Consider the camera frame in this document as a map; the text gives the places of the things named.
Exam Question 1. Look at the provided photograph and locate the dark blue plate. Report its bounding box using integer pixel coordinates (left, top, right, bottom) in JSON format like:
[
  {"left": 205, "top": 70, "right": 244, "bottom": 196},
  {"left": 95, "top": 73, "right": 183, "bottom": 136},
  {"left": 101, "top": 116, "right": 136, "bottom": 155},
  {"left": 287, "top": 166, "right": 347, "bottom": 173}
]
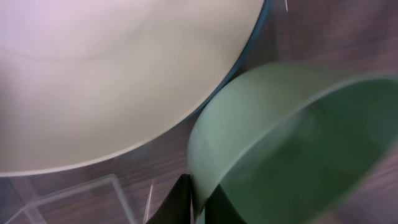
[{"left": 180, "top": 0, "right": 273, "bottom": 123}]

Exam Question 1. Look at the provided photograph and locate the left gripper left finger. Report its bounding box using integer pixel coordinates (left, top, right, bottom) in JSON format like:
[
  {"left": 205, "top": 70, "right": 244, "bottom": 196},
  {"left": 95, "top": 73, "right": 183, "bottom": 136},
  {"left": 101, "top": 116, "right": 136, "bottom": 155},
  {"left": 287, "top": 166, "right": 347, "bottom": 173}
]
[{"left": 146, "top": 174, "right": 192, "bottom": 224}]

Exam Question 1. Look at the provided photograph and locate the cream large bowl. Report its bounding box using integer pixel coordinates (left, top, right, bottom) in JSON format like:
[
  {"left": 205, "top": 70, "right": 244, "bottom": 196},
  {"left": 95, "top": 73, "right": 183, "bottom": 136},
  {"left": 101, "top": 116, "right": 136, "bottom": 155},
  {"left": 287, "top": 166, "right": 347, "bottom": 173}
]
[{"left": 1, "top": 0, "right": 263, "bottom": 177}]

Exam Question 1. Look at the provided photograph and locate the green small bowl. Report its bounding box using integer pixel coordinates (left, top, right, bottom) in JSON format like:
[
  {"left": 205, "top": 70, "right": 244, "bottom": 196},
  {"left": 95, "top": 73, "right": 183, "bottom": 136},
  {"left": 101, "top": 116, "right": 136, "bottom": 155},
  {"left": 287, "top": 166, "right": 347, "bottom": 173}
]
[{"left": 187, "top": 62, "right": 397, "bottom": 223}]

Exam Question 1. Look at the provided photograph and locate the clear plastic storage container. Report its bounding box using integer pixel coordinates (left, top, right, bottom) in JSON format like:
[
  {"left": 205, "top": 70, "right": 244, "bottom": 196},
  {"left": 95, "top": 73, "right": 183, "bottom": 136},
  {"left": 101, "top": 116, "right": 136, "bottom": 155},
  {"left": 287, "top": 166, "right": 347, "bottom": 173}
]
[{"left": 1, "top": 1, "right": 287, "bottom": 223}]

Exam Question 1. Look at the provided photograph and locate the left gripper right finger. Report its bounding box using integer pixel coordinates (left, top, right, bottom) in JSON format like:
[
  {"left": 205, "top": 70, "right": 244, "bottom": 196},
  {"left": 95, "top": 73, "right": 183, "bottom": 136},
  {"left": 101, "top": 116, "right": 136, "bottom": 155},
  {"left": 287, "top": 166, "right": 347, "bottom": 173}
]
[{"left": 205, "top": 185, "right": 246, "bottom": 224}]

